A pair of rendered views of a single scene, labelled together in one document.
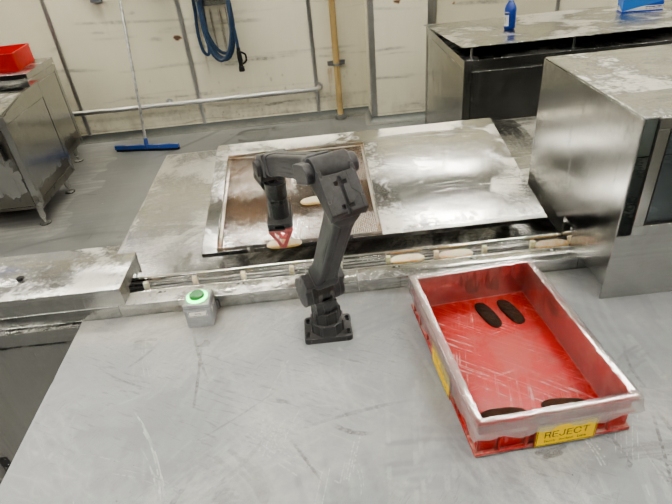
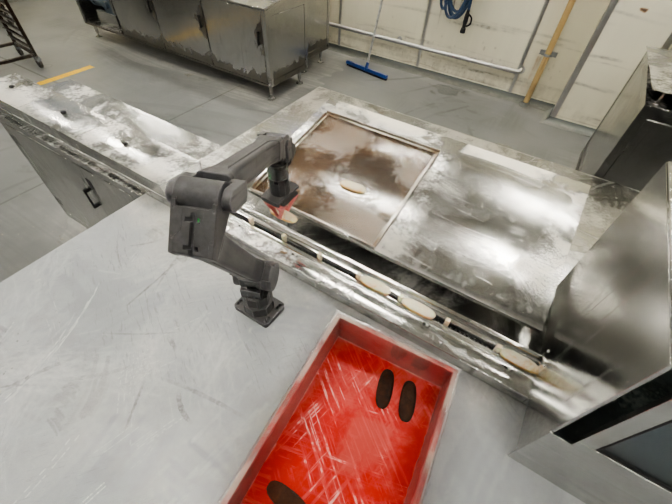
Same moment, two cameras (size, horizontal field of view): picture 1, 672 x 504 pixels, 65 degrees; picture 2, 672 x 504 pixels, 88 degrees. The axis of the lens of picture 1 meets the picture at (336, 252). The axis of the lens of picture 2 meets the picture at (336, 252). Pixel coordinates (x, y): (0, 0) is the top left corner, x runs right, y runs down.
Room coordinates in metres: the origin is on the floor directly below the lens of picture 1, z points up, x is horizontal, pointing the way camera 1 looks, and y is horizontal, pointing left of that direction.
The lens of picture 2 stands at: (0.64, -0.41, 1.69)
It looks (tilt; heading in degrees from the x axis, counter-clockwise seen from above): 49 degrees down; 30
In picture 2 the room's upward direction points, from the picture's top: 4 degrees clockwise
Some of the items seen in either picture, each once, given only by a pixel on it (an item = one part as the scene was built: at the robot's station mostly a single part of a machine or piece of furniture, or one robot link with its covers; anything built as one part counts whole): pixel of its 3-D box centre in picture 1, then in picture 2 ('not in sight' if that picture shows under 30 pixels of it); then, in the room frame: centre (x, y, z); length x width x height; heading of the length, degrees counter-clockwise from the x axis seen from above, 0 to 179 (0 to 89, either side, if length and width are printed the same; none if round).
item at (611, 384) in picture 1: (505, 342); (351, 437); (0.85, -0.36, 0.87); 0.49 x 0.34 x 0.10; 5
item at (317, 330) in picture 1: (327, 318); (258, 299); (1.00, 0.04, 0.86); 0.12 x 0.09 x 0.08; 91
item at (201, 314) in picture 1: (201, 312); not in sight; (1.10, 0.38, 0.84); 0.08 x 0.08 x 0.11; 1
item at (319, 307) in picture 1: (318, 291); (255, 276); (1.02, 0.05, 0.94); 0.09 x 0.05 x 0.10; 23
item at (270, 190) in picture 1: (274, 187); (278, 166); (1.25, 0.14, 1.12); 0.07 x 0.06 x 0.07; 23
